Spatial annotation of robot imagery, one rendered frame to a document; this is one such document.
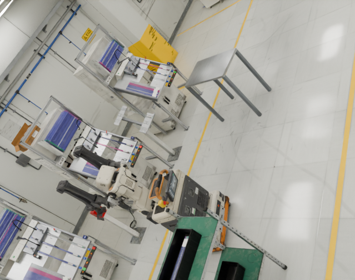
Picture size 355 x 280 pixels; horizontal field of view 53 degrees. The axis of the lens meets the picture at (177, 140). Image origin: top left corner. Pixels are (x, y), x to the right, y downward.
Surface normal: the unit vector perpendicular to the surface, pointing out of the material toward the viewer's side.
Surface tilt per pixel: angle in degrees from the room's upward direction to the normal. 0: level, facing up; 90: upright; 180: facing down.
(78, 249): 47
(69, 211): 90
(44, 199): 90
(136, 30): 90
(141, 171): 90
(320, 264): 0
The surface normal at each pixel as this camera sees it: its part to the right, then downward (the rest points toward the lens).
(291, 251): -0.67, -0.56
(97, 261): 0.66, -0.16
